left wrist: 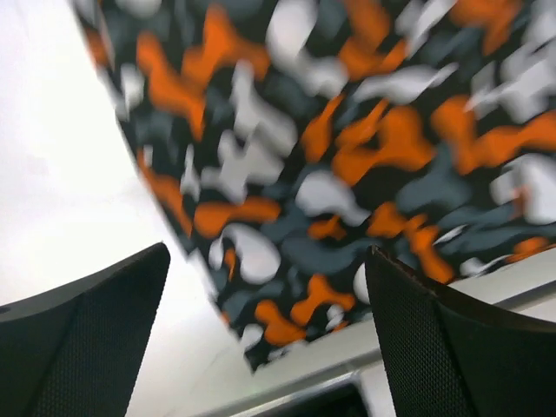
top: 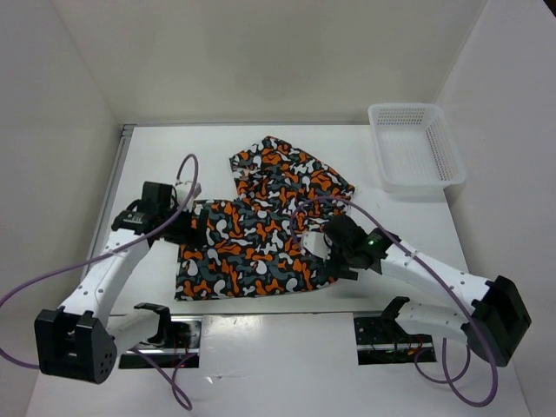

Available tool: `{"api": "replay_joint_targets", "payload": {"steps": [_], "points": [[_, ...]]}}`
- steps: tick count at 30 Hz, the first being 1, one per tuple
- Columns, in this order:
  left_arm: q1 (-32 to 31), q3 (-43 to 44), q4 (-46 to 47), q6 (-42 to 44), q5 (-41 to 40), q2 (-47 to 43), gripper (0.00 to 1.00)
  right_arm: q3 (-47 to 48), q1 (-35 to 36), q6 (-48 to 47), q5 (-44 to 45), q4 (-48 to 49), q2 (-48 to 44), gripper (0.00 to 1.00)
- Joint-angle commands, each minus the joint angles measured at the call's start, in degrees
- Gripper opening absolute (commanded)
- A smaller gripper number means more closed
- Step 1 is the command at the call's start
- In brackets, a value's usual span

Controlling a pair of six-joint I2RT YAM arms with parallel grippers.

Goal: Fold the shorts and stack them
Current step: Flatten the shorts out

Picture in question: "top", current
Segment orange camouflage shorts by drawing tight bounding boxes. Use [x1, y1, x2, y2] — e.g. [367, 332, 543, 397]
[175, 136, 355, 301]

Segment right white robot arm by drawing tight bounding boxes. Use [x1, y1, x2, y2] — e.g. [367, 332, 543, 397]
[322, 215, 532, 367]

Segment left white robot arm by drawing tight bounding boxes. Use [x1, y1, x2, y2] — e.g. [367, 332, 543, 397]
[34, 182, 202, 384]

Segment white plastic basket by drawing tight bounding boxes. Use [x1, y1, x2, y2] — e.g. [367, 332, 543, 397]
[367, 103, 467, 195]

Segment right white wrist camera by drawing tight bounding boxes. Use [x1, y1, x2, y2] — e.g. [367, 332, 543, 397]
[301, 231, 331, 260]

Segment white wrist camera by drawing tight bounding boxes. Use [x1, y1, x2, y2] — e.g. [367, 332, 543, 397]
[174, 181, 202, 205]
[301, 231, 331, 260]

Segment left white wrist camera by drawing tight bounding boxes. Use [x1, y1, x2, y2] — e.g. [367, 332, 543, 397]
[174, 181, 202, 205]

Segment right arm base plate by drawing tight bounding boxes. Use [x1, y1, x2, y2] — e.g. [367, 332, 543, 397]
[354, 314, 437, 365]

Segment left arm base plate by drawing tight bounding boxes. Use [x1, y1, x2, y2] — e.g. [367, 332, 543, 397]
[119, 314, 202, 369]

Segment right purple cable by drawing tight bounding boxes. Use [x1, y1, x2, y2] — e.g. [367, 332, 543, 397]
[288, 195, 500, 407]

